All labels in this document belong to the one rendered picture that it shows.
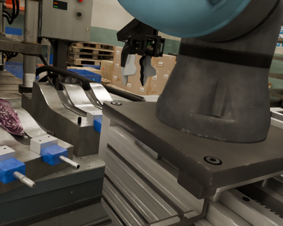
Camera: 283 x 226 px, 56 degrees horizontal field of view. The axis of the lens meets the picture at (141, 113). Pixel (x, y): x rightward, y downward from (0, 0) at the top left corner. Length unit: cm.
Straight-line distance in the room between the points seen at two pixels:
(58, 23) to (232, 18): 143
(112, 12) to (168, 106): 827
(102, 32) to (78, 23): 676
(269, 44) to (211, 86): 8
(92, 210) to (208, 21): 76
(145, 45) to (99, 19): 763
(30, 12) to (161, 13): 124
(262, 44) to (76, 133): 54
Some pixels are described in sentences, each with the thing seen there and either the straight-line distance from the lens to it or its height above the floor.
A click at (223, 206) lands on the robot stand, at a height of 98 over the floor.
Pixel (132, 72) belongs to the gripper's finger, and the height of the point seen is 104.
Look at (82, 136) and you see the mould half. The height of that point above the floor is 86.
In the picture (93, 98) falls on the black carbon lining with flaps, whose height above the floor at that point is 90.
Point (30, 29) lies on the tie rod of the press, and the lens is 141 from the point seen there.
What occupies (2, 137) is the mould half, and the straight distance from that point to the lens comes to 72.
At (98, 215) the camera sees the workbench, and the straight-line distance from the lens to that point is 91.
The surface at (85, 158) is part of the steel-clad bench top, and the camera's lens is 75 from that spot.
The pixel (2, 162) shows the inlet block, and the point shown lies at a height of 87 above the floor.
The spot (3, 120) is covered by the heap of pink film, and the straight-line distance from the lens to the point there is 75.
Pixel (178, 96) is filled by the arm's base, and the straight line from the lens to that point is 32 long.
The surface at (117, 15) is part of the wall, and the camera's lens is 864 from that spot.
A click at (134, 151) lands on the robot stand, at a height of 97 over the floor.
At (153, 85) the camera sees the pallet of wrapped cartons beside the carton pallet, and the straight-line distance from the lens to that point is 484.
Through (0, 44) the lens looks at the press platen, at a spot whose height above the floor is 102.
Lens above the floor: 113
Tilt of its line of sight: 15 degrees down
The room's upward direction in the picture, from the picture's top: 9 degrees clockwise
